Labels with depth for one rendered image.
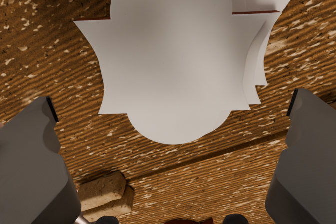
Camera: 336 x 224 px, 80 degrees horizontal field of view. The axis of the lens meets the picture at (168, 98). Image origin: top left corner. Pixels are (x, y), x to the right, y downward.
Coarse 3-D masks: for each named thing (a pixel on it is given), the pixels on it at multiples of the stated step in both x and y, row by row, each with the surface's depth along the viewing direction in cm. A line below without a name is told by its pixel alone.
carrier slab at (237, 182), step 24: (240, 144) 22; (264, 144) 21; (168, 168) 24; (192, 168) 23; (216, 168) 23; (240, 168) 23; (264, 168) 23; (144, 192) 25; (168, 192) 25; (192, 192) 25; (216, 192) 25; (240, 192) 25; (264, 192) 25; (120, 216) 28; (144, 216) 28; (168, 216) 28; (192, 216) 28; (216, 216) 28; (264, 216) 28
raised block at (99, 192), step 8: (112, 176) 23; (120, 176) 23; (88, 184) 24; (96, 184) 23; (104, 184) 23; (112, 184) 22; (120, 184) 22; (80, 192) 23; (88, 192) 23; (96, 192) 22; (104, 192) 22; (112, 192) 21; (120, 192) 22; (80, 200) 22; (88, 200) 22; (96, 200) 22; (104, 200) 22; (88, 208) 23
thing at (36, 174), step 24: (48, 96) 10; (24, 120) 9; (48, 120) 9; (0, 144) 7; (24, 144) 7; (48, 144) 8; (0, 168) 6; (24, 168) 6; (48, 168) 6; (0, 192) 6; (24, 192) 6; (48, 192) 6; (72, 192) 6; (0, 216) 5; (24, 216) 5; (48, 216) 5; (72, 216) 6
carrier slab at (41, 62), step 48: (0, 0) 14; (48, 0) 14; (96, 0) 14; (0, 48) 16; (48, 48) 16; (288, 48) 16; (0, 96) 18; (96, 96) 18; (288, 96) 18; (96, 144) 21; (144, 144) 21; (192, 144) 21
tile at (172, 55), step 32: (128, 0) 11; (160, 0) 11; (192, 0) 11; (224, 0) 11; (96, 32) 12; (128, 32) 12; (160, 32) 12; (192, 32) 12; (224, 32) 12; (256, 32) 12; (128, 64) 13; (160, 64) 13; (192, 64) 13; (224, 64) 13; (128, 96) 15; (160, 96) 15; (192, 96) 15; (224, 96) 15; (160, 128) 16; (192, 128) 16
